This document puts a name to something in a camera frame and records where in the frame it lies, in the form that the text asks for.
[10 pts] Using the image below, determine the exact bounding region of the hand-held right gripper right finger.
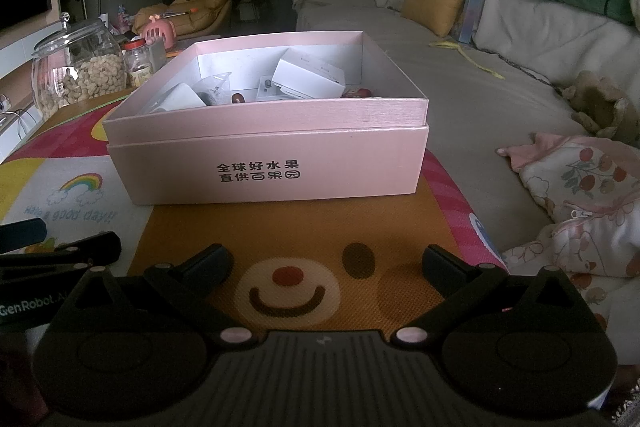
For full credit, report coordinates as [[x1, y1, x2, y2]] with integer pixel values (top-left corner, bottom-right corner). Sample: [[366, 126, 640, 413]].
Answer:
[[390, 244, 576, 350]]

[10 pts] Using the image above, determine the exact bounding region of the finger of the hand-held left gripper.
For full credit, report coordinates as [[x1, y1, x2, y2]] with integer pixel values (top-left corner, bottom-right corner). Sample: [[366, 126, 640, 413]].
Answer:
[[0, 231, 122, 280], [0, 217, 49, 254]]

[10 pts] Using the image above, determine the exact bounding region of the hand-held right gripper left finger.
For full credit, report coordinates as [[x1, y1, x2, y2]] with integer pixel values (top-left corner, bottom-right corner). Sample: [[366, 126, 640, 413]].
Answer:
[[75, 244, 253, 350]]

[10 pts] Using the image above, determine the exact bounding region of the pink cardboard box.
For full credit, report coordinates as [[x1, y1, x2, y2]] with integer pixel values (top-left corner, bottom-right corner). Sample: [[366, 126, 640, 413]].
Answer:
[[102, 30, 430, 208]]

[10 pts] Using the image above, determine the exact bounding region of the small white square box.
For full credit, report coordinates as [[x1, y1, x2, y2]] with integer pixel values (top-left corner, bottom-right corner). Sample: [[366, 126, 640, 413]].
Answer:
[[139, 82, 209, 115]]

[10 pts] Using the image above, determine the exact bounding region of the clear plastic bag with snacks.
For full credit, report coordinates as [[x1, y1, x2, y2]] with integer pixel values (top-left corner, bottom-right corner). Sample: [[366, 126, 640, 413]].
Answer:
[[194, 71, 234, 106]]

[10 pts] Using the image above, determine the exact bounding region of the printed bear table mat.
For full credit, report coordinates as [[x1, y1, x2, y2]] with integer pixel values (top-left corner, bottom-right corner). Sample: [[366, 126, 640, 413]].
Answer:
[[0, 84, 507, 343]]

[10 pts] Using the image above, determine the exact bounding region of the white television cabinet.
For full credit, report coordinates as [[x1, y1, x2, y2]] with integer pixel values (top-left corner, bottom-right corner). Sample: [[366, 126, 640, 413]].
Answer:
[[0, 22, 53, 164]]

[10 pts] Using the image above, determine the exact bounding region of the floral blanket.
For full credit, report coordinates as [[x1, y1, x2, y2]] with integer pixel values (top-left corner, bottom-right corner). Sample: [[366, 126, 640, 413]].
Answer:
[[495, 132, 640, 308]]

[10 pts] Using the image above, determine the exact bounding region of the large clear jar of nuts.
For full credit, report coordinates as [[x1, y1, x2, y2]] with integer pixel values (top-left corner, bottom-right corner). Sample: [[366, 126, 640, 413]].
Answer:
[[31, 19, 129, 122]]

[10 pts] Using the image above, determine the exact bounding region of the grey sofa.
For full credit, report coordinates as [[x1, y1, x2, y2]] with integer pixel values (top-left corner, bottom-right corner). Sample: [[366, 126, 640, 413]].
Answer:
[[287, 0, 640, 258]]

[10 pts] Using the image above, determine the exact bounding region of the small red-lidded plastic jar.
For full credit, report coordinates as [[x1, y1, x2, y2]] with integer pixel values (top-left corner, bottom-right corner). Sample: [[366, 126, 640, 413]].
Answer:
[[123, 40, 154, 88]]

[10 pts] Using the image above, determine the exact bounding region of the brown plush toy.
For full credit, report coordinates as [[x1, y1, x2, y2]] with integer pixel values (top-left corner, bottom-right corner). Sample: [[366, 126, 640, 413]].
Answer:
[[559, 70, 633, 138]]

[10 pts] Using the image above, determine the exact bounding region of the pink plastic toy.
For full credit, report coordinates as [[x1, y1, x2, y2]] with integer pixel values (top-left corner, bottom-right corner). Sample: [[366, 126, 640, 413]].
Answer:
[[142, 19, 177, 49]]

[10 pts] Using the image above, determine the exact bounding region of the yellow chair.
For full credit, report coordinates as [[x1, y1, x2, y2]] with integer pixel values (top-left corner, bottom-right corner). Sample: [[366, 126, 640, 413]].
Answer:
[[132, 0, 234, 36]]

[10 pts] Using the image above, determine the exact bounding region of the yellow cushion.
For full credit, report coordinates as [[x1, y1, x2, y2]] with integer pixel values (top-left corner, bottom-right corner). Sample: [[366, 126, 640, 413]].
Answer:
[[400, 0, 469, 39]]

